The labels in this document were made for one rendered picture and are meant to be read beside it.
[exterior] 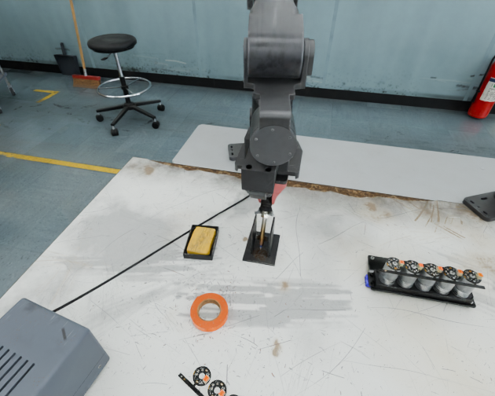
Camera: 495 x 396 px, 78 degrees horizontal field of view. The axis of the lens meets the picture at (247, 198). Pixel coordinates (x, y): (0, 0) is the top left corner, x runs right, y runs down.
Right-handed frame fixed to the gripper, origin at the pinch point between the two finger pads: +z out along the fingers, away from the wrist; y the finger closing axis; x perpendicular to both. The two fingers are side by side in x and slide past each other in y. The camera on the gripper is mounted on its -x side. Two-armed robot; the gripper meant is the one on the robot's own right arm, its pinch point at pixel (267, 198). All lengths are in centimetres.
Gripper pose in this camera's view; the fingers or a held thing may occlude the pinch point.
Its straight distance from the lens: 55.4
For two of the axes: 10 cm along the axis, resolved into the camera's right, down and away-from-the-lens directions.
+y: 9.8, 1.4, -1.6
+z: 0.0, 7.3, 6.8
